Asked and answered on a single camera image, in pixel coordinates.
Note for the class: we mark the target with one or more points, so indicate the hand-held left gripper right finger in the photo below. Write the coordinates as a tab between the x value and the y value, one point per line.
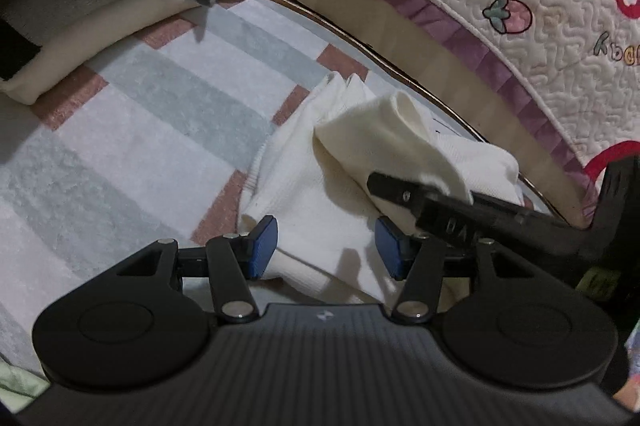
390	251

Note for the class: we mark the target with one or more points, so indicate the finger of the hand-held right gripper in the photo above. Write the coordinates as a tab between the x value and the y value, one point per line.
445	218

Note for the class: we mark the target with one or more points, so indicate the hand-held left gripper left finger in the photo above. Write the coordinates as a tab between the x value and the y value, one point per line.
262	248

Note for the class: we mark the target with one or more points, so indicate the white knit garment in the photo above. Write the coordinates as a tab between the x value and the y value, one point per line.
310	186

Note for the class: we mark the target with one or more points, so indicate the light patterned cloth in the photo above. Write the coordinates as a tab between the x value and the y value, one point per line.
634	356

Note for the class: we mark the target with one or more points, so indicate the striped grey pink mat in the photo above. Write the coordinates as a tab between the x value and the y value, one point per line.
125	145

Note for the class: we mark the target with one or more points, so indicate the cream folded cloth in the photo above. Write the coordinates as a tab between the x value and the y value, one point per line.
125	8

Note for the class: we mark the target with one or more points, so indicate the light green cloth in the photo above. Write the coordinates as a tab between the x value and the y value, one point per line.
17	386

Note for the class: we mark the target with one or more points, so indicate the beige curved bed frame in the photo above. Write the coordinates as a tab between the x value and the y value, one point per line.
400	30

